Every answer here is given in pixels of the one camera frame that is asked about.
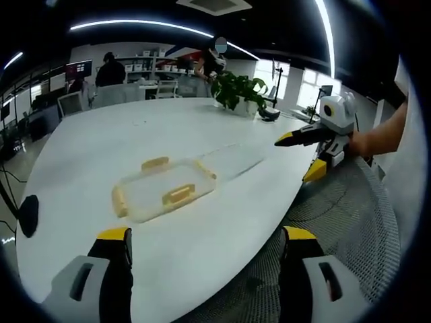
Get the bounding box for clear container with yellow buckles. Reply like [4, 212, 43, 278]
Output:
[110, 155, 220, 225]

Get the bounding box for black tripod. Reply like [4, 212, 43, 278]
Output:
[306, 85, 333, 124]

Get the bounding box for white office chair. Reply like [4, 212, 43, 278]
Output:
[57, 92, 84, 118]
[155, 79, 180, 100]

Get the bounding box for clear plastic lid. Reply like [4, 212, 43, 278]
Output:
[194, 142, 264, 176]

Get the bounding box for black oval pouch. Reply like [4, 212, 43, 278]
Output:
[18, 194, 41, 238]

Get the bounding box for grey mesh office chair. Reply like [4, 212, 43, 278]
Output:
[183, 155, 402, 323]

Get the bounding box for person's right hand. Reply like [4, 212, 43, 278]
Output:
[348, 129, 373, 158]

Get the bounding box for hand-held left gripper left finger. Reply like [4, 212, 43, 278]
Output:
[40, 227, 135, 323]

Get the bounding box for computer monitor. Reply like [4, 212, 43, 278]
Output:
[65, 59, 93, 82]

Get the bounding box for white wall shelves with boxes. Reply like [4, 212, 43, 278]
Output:
[117, 49, 203, 74]

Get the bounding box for black floor cable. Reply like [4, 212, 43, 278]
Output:
[0, 160, 22, 234]

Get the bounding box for black stand with base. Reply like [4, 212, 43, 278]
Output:
[260, 59, 284, 122]

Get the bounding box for ceiling light strip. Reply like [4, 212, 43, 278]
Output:
[314, 0, 337, 79]
[226, 41, 261, 61]
[69, 19, 215, 38]
[3, 50, 24, 70]

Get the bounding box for green potted plant white pot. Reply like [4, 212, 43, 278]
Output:
[211, 71, 270, 117]

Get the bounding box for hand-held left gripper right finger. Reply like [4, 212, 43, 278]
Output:
[278, 225, 372, 323]

